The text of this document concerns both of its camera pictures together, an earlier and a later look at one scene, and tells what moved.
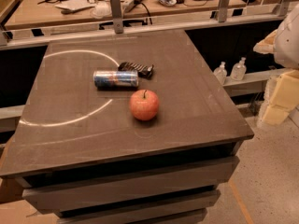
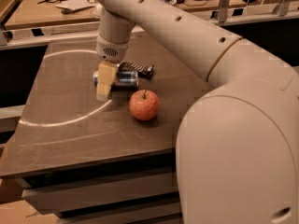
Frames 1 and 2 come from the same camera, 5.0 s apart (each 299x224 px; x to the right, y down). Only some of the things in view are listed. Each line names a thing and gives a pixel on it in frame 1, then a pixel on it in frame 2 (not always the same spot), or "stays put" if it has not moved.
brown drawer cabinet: [78, 150] stays put
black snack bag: [143, 71] stays put
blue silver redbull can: [109, 79] stays put
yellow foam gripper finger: [285, 98] to [110, 52]
